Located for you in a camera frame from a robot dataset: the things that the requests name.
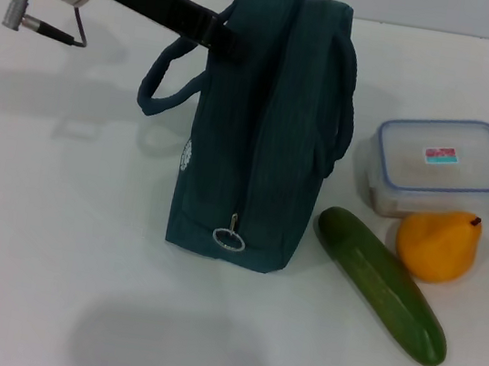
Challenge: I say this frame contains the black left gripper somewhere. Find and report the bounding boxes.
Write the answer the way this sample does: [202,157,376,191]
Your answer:
[87,0,258,66]

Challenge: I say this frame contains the yellow orange pear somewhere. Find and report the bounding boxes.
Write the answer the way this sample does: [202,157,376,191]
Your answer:
[390,201,485,290]

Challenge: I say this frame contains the dark teal lunch bag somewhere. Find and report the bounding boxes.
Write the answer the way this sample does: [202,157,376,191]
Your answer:
[113,0,375,283]

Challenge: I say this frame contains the clear blue-rimmed food container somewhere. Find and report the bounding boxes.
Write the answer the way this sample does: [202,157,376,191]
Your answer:
[344,101,489,233]

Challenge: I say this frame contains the green cucumber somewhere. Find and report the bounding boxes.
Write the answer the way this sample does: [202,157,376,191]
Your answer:
[298,203,467,366]

